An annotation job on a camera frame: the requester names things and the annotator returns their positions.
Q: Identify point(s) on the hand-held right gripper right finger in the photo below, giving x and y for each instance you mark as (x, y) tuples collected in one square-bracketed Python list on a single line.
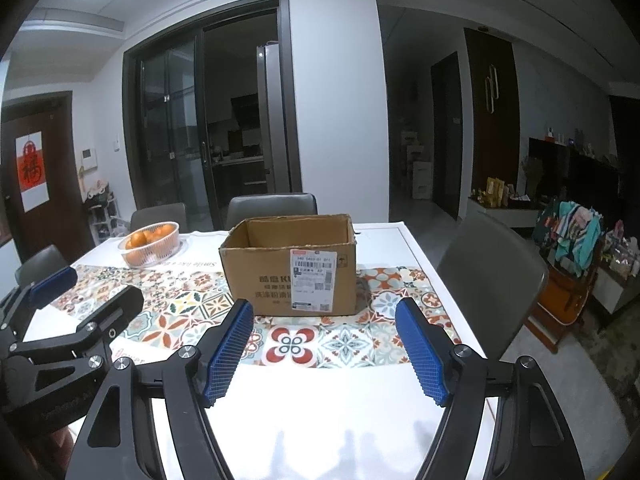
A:
[(422, 355)]

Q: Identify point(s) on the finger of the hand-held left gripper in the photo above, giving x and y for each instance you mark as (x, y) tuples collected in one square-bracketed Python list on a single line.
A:
[(125, 305), (52, 287)]

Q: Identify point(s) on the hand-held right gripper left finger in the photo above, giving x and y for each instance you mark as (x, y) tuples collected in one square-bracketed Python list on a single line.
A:
[(227, 355)]

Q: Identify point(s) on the brown cardboard box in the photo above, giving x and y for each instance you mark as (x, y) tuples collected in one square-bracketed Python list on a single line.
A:
[(260, 285)]

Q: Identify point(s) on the person's left forearm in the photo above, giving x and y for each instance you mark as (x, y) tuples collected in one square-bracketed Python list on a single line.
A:
[(50, 452)]

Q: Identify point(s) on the grey dining chair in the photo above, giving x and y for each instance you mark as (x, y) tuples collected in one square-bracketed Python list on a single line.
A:
[(492, 270), (157, 215), (40, 262), (272, 205)]

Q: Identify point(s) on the white plastic fruit basket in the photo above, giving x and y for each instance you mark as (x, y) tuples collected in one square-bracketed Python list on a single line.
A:
[(150, 255)]

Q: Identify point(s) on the orange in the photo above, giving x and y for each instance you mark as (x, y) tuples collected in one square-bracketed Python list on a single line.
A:
[(161, 232), (134, 241)]

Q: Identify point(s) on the white shoe rack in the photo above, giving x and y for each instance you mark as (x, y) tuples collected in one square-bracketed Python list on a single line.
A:
[(102, 210)]

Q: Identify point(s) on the brown wooden door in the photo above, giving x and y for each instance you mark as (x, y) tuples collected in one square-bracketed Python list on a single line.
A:
[(62, 185)]

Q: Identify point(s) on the white floral patterned tablecloth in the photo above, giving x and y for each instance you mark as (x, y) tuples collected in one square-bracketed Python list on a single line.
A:
[(325, 410)]

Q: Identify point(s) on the red and white door poster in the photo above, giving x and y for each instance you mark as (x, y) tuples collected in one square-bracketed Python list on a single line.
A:
[(32, 170)]

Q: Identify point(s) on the orange wooden high chair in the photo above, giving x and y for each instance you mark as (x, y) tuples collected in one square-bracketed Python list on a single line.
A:
[(562, 290)]

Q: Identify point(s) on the white low cabinet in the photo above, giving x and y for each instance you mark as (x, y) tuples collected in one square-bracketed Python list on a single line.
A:
[(500, 212)]

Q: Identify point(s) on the dark framed sliding glass door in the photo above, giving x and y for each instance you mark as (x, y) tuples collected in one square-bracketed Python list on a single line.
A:
[(170, 135)]

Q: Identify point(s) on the white hallway shelf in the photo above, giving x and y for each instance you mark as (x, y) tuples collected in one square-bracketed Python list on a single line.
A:
[(417, 170)]

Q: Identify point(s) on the pile of colourful clothes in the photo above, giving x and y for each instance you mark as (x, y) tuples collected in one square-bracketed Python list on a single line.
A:
[(570, 235)]

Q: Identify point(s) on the dark interior door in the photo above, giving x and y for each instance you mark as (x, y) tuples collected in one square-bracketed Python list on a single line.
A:
[(447, 130)]

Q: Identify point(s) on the white wall intercom panel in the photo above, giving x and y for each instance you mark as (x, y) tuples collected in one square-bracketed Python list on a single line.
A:
[(90, 156)]

